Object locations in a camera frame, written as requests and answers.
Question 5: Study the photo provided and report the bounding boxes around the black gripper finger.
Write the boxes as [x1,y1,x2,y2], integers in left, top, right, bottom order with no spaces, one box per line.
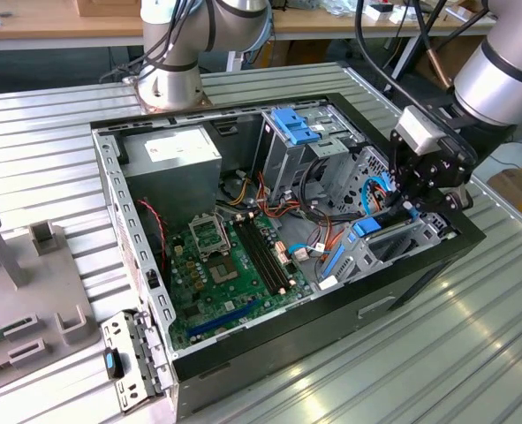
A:
[412,187,474,218]
[386,171,417,223]

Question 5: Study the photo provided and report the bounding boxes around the orange power wire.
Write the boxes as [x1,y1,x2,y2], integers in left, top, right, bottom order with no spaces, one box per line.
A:
[324,183,390,261]

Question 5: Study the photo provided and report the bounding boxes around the blue data wire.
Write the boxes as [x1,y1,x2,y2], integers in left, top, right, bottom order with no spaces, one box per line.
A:
[361,175,397,218]

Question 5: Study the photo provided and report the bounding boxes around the hard disk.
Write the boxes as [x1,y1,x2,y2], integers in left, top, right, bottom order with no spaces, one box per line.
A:
[322,203,420,284]

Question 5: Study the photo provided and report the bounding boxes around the grey metal disk bay cage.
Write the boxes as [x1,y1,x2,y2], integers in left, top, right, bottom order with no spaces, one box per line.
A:
[317,144,459,289]

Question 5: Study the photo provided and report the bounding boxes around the cardboard box with yellow tape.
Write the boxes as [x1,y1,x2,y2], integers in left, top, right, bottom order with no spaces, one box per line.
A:
[486,165,522,229]

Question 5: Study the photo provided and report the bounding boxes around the white table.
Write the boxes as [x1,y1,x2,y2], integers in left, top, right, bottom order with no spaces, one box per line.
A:
[479,141,522,182]

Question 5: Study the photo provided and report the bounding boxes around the black tripod leg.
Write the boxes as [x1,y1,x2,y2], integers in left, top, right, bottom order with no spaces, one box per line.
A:
[382,0,448,94]

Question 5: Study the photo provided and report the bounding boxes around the brown cardboard box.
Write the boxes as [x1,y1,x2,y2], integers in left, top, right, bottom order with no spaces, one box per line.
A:
[414,35,487,101]

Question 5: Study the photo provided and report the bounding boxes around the grey optical drive cage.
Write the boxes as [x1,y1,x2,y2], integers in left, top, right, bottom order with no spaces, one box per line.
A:
[255,103,364,203]

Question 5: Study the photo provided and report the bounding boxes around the blue plastic drive latch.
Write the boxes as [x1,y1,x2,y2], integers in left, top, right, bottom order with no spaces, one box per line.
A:
[271,107,322,146]

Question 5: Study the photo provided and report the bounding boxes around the black RAM slot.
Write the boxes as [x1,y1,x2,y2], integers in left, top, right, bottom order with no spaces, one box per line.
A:
[234,222,279,297]
[246,218,288,289]
[240,220,284,293]
[251,216,293,285]

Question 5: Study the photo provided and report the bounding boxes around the small white box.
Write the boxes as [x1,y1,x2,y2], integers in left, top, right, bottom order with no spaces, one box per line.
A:
[390,7,424,23]

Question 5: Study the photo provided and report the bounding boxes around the flat white carton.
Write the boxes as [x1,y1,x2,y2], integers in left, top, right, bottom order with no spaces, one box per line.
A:
[445,6,489,26]

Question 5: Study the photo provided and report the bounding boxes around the white box with black top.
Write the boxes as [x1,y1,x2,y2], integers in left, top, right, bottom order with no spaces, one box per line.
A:
[365,3,394,22]

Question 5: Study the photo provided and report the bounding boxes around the metal socket cover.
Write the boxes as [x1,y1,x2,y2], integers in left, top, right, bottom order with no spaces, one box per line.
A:
[187,214,232,259]

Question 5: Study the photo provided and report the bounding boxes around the wooden office desk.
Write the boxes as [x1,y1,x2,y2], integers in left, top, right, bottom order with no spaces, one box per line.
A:
[0,0,147,52]
[269,0,494,43]

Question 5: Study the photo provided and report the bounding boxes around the black PC case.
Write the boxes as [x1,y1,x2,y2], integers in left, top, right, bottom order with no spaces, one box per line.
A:
[88,91,487,420]

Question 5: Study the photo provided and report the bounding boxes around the green motherboard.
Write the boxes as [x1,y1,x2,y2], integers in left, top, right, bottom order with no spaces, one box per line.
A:
[165,210,314,354]

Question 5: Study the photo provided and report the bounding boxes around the blue expansion slot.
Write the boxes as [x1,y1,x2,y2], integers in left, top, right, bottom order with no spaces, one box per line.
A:
[185,299,260,337]

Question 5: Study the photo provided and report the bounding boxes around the grey power supply unit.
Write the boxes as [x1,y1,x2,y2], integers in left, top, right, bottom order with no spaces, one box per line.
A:
[117,125,223,231]

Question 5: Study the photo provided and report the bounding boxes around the grey parts rack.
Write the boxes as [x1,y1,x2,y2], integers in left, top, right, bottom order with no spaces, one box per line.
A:
[0,203,102,385]

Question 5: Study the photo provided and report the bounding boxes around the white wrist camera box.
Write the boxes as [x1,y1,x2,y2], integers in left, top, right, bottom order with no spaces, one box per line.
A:
[395,107,443,155]

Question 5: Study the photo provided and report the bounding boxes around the black wire loop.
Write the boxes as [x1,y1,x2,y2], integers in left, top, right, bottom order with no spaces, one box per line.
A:
[299,155,337,224]

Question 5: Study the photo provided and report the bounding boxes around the yellow orange wire bundle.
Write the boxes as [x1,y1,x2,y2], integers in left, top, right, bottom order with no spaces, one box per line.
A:
[216,170,304,221]

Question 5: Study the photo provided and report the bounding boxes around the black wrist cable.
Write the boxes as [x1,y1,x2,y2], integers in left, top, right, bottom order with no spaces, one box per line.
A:
[354,0,458,114]

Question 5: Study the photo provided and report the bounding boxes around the red black twisted wire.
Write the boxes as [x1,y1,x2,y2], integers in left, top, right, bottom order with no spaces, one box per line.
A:
[135,198,170,273]

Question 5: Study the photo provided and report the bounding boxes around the grey metal slot bracket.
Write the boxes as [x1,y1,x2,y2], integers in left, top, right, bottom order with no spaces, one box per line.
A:
[100,308,177,414]

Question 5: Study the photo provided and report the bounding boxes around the blue black bracket latch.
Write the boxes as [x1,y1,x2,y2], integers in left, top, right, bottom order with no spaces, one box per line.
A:
[102,346,127,380]

